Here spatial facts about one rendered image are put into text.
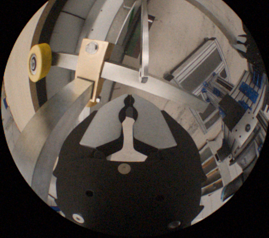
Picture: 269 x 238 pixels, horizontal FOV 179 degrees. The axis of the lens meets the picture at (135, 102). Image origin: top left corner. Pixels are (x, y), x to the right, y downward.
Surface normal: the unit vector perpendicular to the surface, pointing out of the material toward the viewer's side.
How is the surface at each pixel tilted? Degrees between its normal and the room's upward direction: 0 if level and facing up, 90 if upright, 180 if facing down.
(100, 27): 0
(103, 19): 0
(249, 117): 90
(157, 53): 0
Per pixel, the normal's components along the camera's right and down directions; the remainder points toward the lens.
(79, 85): 0.35, -0.80
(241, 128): -0.72, -0.59
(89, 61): 0.02, 0.51
